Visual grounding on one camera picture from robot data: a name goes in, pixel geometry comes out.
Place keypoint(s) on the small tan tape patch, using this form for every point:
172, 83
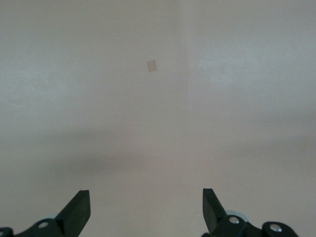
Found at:
151, 66

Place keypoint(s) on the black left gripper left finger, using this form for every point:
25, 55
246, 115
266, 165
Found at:
64, 227

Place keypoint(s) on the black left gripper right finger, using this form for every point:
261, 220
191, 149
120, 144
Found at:
222, 228

